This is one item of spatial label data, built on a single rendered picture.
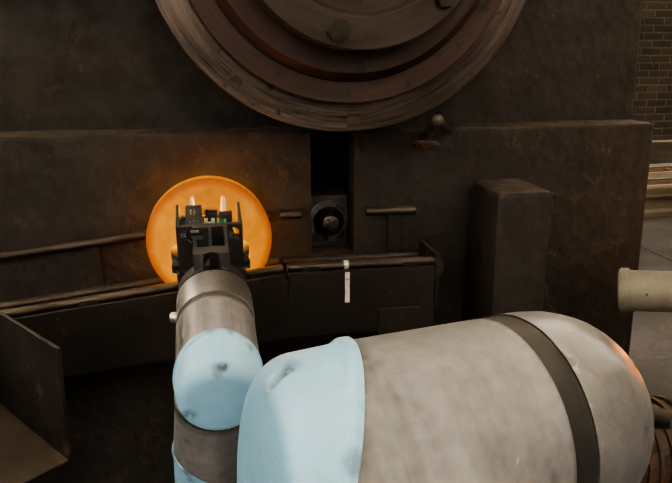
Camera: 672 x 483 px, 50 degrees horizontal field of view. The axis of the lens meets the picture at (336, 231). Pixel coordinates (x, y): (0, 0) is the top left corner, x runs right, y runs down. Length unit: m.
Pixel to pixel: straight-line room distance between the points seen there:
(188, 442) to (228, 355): 0.11
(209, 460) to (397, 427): 0.42
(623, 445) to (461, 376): 0.09
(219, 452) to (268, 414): 0.38
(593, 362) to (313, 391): 0.14
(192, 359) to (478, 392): 0.34
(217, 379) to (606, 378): 0.34
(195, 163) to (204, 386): 0.42
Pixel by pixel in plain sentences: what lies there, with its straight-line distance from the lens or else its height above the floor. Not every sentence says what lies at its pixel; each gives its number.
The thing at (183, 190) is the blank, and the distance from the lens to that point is 0.91.
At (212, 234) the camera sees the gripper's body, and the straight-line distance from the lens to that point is 0.78.
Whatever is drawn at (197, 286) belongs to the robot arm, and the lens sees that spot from 0.71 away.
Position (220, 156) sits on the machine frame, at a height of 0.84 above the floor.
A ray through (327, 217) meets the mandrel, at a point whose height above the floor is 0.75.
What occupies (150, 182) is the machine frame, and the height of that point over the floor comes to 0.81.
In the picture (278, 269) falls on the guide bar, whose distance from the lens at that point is 0.91.
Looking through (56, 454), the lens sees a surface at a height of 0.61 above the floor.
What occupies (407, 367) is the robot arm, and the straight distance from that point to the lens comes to 0.33.
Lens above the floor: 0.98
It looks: 14 degrees down
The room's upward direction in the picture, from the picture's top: straight up
